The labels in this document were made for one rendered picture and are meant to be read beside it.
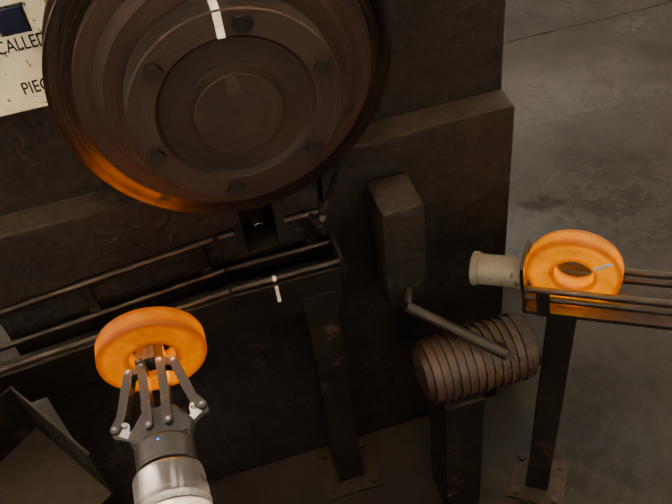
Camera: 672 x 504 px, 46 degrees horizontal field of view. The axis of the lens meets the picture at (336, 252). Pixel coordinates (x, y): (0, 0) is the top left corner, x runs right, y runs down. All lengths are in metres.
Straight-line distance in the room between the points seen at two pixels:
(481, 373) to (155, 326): 0.63
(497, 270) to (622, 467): 0.76
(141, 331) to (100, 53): 0.36
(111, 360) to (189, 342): 0.11
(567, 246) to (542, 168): 1.38
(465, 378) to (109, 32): 0.85
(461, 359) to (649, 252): 1.09
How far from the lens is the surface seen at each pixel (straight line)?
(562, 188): 2.60
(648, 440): 2.03
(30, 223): 1.37
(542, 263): 1.34
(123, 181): 1.18
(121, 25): 1.01
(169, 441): 1.01
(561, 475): 1.94
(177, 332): 1.11
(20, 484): 1.39
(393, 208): 1.32
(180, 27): 0.96
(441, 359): 1.44
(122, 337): 1.10
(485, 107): 1.41
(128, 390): 1.09
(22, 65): 1.23
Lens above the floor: 1.68
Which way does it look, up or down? 45 degrees down
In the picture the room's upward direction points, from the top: 8 degrees counter-clockwise
